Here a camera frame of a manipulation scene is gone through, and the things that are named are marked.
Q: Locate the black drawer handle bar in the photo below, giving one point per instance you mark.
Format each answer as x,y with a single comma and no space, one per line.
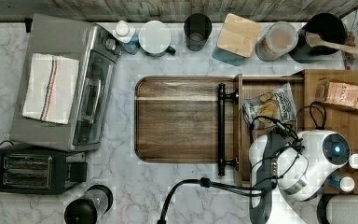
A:
222,96

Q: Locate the wooden shelf cabinet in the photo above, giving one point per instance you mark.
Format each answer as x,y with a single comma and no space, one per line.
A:
339,119

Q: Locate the dark empty glass cup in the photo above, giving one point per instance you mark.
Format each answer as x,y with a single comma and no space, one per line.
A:
197,28

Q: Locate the black two-slot toaster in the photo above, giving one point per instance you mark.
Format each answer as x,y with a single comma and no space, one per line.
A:
26,169

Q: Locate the open wooden drawer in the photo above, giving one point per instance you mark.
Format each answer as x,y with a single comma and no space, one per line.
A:
249,88

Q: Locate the white cap bottle upper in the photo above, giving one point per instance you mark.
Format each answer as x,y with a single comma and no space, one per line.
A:
353,161

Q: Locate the black pepper grinder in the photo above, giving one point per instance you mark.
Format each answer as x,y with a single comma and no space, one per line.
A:
90,207

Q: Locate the clear jar with powder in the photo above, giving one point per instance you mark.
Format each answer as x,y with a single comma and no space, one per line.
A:
280,38

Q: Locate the walnut wooden cutting board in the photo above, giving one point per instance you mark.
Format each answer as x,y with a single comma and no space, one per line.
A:
176,118

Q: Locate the striped white dish towel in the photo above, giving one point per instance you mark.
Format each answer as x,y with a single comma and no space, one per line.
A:
51,88

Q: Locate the wooden spoon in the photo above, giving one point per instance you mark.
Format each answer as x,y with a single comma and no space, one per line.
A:
315,40

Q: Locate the white soap dispenser bottle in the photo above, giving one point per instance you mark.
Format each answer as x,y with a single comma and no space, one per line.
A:
126,35

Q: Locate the green mug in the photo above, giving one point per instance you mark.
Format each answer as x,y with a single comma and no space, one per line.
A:
155,39

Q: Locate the pink snack box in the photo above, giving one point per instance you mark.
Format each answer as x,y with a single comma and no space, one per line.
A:
335,92

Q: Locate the teal canister wooden lid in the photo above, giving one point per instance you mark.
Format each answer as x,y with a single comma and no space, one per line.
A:
237,39

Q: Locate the white cap blue bottle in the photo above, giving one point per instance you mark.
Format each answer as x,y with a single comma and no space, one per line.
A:
342,182

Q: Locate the silver chip bag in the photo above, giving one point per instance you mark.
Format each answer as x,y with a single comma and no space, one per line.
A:
277,104

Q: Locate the black utensil crock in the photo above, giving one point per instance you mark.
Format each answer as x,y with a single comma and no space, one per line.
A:
329,27

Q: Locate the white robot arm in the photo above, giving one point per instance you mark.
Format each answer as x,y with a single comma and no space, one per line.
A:
282,170

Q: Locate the silver toaster oven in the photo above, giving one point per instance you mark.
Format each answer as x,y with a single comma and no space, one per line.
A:
97,52

